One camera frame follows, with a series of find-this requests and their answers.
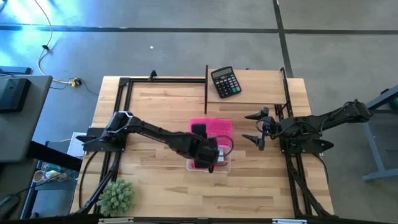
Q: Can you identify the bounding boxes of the black power cable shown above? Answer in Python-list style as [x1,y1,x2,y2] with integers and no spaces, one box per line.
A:
[77,151,100,210]

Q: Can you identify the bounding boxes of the clear plastic pencil box base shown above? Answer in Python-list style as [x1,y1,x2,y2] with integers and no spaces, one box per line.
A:
[185,146,233,174]

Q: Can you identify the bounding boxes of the black aluminium rig frame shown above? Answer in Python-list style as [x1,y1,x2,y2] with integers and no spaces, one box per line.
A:
[74,67,335,224]

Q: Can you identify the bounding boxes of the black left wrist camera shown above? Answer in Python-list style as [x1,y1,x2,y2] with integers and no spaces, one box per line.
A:
[190,123,208,140]

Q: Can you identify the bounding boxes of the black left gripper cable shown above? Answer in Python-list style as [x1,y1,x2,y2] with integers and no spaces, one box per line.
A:
[214,135,234,156]

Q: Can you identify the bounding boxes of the raised wooden shelf black posts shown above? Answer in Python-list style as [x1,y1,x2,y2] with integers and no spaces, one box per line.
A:
[204,64,289,114]

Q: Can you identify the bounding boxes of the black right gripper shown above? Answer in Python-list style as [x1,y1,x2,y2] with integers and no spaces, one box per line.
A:
[241,108,280,151]

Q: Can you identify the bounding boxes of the cream floor cable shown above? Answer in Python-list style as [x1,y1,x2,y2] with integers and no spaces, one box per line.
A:
[32,0,75,85]

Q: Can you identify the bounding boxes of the grey desk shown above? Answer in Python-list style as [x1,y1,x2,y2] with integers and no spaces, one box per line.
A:
[0,74,53,163]

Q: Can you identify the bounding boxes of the black flat bar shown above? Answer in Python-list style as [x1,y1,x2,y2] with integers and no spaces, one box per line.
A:
[0,65,32,75]

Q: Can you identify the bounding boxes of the black desk calculator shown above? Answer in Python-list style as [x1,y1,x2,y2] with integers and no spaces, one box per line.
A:
[210,65,243,99]

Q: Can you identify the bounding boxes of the black box device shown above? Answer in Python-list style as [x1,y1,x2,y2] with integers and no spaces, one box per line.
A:
[0,77,32,113]

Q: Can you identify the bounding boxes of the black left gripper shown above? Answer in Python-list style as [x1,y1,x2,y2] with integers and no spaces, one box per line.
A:
[192,138,220,174]

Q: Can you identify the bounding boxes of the white paper sheet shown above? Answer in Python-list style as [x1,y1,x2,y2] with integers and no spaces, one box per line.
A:
[67,132,86,158]

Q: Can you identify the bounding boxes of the pink pencil box lid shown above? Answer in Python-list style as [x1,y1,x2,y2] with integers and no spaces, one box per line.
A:
[189,117,233,147]

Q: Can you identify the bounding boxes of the utility cart with clutter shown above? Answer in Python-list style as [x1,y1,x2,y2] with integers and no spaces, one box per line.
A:
[18,141,83,220]

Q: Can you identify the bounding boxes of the grey-blue metal stand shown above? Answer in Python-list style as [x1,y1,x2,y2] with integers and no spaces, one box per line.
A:
[362,85,398,182]

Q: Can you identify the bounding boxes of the green artificial plant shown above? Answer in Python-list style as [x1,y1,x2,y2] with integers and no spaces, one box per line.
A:
[96,177,136,218]

